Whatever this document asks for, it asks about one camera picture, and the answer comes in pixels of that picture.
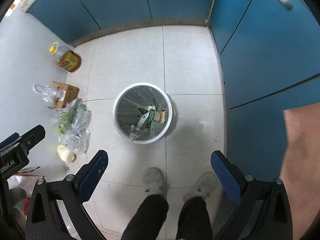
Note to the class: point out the left black trouser leg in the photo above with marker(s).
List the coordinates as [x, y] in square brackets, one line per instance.
[148, 219]

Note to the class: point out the clear bag with greens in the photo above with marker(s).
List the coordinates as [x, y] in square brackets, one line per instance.
[72, 124]

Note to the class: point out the grey slipper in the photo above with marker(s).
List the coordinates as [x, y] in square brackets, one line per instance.
[203, 188]
[154, 182]

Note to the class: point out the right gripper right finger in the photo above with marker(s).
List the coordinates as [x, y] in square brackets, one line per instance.
[273, 220]

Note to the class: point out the yellow cooking oil bottle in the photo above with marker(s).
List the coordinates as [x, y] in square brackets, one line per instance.
[65, 58]

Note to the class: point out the brown cardboard box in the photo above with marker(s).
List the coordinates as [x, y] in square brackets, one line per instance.
[69, 93]

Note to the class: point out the left grey slipper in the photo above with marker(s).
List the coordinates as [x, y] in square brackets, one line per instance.
[154, 182]

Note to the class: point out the blue kitchen cabinets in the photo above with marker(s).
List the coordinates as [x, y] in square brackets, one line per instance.
[269, 51]

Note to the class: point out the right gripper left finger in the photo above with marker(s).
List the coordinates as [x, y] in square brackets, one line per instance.
[44, 219]

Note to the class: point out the pale cabbage piece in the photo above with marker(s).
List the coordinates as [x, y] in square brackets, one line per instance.
[65, 154]

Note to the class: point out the right black trouser leg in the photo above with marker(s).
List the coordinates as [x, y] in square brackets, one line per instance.
[194, 220]

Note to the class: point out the black trouser leg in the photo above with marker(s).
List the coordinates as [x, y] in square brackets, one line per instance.
[194, 220]
[148, 219]

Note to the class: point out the white round trash bin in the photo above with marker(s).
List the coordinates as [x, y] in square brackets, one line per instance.
[143, 113]

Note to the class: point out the right grey slipper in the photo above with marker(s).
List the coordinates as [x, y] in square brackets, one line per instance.
[203, 188]

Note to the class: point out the clear crumpled plastic bag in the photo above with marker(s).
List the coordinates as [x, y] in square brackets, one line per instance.
[49, 94]

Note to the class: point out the pink cloth towel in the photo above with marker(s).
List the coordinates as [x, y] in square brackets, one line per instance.
[300, 167]

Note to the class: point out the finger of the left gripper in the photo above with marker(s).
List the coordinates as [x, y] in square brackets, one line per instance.
[31, 138]
[9, 140]

